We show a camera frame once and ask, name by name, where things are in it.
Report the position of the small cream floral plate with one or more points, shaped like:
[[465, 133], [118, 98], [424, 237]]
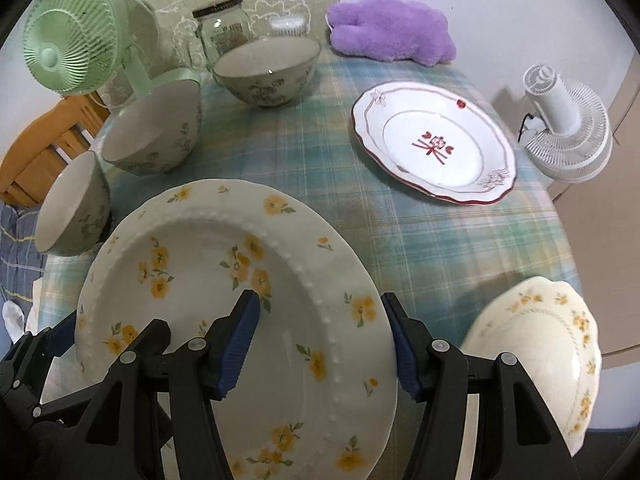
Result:
[[540, 340]]

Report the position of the small grey floral bowl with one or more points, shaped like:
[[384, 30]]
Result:
[[65, 210]]

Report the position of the glass jar with black lid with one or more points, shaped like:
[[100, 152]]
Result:
[[222, 30]]

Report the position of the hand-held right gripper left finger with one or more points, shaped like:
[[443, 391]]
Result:
[[239, 345]]

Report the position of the wooden chair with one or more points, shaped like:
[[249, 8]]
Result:
[[40, 145]]

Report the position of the large grey floral bowl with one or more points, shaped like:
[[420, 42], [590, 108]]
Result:
[[265, 62]]

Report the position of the red rimmed white plate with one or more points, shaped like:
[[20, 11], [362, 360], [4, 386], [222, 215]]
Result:
[[435, 135]]

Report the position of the white cloth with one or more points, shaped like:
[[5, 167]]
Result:
[[11, 317]]

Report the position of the plaid tablecloth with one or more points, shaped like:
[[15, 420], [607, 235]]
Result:
[[325, 170]]

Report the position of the white desk fan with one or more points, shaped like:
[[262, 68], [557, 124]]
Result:
[[555, 105]]

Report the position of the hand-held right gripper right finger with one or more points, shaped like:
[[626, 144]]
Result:
[[406, 355]]

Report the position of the green desk fan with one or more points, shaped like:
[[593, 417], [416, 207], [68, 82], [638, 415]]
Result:
[[70, 35]]

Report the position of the large yellow floral plate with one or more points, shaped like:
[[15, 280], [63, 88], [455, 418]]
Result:
[[200, 260]]

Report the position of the medium grey floral bowl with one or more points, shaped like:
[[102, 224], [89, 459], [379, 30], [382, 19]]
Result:
[[145, 135]]

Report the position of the cotton swab container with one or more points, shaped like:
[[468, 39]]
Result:
[[287, 25]]

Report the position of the purple plush toy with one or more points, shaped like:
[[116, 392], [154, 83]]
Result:
[[390, 30]]

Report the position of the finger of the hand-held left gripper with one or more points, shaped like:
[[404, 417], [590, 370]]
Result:
[[156, 335], [62, 334]]

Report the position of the blue plaid cloth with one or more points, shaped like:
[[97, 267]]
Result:
[[17, 260]]

